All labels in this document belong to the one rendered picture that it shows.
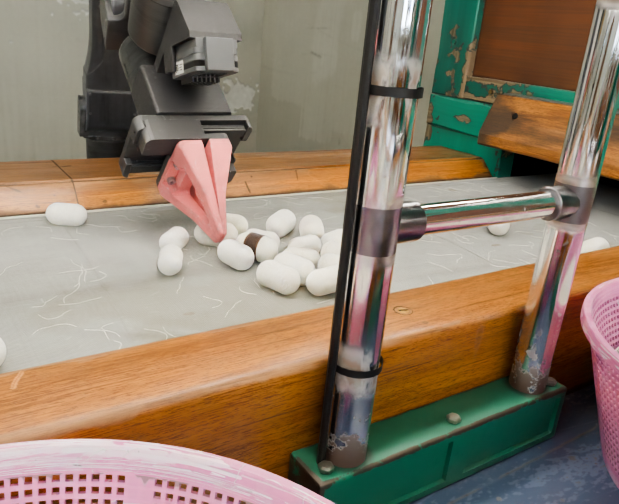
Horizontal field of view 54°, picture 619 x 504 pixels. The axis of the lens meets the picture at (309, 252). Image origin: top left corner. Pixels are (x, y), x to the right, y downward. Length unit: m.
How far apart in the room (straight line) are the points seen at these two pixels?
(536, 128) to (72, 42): 2.01
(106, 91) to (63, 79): 1.69
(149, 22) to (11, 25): 2.00
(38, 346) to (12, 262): 0.13
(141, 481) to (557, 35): 0.78
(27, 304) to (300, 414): 0.20
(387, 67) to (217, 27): 0.25
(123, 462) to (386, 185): 0.15
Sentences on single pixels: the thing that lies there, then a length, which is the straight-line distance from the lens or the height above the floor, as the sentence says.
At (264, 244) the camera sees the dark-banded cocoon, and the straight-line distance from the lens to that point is 0.49.
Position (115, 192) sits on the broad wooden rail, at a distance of 0.63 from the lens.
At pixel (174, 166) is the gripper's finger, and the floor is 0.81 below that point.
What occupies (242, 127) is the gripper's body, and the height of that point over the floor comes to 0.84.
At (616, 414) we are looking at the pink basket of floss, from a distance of 0.40.
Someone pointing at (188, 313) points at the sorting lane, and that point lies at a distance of 0.41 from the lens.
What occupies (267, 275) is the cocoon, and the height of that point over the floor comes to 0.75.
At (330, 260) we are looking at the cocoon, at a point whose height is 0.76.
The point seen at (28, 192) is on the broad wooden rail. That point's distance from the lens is 0.62.
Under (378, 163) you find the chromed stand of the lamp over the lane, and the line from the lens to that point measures 0.26.
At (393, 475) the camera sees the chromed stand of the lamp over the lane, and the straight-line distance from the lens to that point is 0.36.
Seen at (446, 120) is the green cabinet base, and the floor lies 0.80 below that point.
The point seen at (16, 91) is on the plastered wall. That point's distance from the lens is 2.54.
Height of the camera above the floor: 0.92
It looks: 20 degrees down
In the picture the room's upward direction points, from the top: 5 degrees clockwise
